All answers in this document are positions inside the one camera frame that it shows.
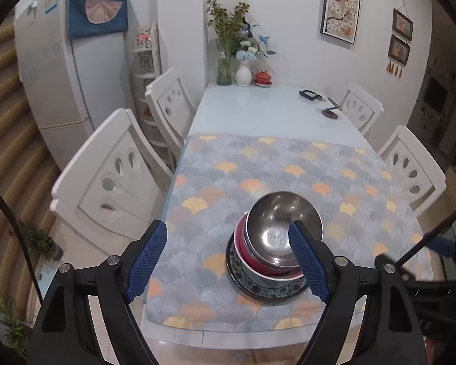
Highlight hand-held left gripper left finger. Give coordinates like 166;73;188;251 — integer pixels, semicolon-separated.
30;219;168;365

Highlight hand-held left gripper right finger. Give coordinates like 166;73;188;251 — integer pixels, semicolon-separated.
288;220;429;365

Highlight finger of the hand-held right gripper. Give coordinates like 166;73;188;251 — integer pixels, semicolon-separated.
425;234;456;262

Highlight steel bowl with blue exterior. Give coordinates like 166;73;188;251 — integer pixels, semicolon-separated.
246;191;325;268

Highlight blue floral ceramic plate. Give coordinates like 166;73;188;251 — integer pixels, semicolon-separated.
226;236;311;305

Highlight steel bowl with red exterior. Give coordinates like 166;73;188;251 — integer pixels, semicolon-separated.
233;213;304;276

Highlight white dining chair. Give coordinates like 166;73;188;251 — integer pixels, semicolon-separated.
144;67;198;173
377;125;447;219
340;82;384;136
50;108;175;260

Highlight fan-patterned table mat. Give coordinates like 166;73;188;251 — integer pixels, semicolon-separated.
142;133;434;332

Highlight small potted plant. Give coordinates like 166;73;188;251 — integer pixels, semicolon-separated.
17;218;64;264

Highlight green leafy plant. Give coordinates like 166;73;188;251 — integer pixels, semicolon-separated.
0;296;33;360

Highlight phone stand with brown base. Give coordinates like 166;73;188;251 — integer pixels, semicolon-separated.
321;96;343;120

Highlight small black holder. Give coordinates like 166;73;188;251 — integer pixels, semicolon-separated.
299;89;324;103

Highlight orange hanging tassels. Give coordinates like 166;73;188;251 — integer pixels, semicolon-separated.
385;61;404;79

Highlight red lidded tea cup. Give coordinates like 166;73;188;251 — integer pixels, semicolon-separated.
253;69;274;88

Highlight white corner shelf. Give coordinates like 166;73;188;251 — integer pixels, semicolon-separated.
131;22;168;170

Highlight white ceramic vase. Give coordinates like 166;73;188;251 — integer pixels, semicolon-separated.
235;63;252;86

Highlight white refrigerator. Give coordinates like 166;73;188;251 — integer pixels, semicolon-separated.
13;0;134;172

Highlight small framed picture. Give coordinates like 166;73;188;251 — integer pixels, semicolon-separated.
392;8;414;41
387;34;411;65

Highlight blue artificial flowers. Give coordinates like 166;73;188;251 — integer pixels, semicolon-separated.
232;23;279;65

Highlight glass vase with green stems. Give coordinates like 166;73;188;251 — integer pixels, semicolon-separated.
206;0;251;86

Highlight blue refrigerator cover cloth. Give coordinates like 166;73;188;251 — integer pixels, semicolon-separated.
66;0;130;41

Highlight thin black cable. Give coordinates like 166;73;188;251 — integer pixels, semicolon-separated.
0;178;44;307

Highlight large butterfly wall picture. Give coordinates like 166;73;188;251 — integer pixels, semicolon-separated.
320;0;364;45

